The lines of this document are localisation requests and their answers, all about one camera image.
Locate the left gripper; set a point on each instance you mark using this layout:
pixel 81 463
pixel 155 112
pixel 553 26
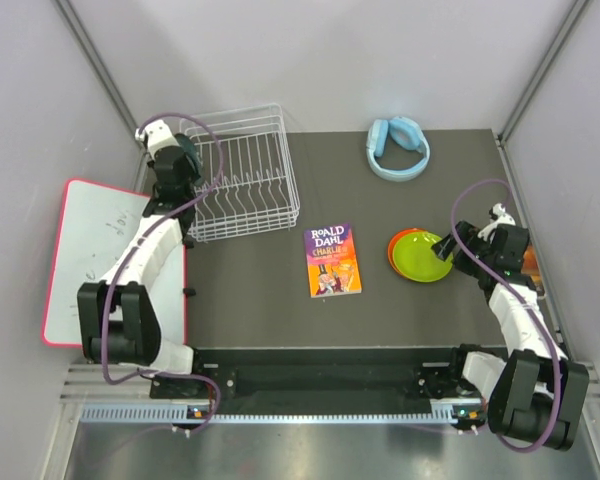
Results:
pixel 191 170

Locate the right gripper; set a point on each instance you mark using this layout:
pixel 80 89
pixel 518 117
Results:
pixel 446 246

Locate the lime green plate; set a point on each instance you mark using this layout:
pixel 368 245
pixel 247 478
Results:
pixel 415 260

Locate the dark teal plate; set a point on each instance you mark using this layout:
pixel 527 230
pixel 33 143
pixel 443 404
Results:
pixel 189 148

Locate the white wire dish rack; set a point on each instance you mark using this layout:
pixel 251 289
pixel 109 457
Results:
pixel 258 191

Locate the red floral plate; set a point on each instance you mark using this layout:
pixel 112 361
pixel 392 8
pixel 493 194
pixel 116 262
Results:
pixel 390 249

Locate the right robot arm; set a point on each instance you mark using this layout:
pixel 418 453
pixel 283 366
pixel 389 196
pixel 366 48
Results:
pixel 536 395

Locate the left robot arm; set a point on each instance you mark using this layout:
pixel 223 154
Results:
pixel 118 323

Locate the dark cover paperback book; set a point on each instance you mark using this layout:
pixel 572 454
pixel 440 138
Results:
pixel 531 268

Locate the pink framed whiteboard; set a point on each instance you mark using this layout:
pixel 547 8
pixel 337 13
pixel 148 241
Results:
pixel 96 224

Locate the Roald Dahl paperback book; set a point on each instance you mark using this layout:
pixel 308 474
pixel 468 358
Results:
pixel 331 258

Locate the light blue headphones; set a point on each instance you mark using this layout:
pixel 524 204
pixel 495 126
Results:
pixel 406 134

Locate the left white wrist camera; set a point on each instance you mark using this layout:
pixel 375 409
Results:
pixel 156 136

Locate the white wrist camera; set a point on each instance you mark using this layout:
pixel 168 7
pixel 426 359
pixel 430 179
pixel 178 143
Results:
pixel 498 215
pixel 156 136

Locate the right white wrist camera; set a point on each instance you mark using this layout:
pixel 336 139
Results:
pixel 498 215

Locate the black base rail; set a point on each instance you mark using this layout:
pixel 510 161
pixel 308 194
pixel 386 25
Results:
pixel 429 372

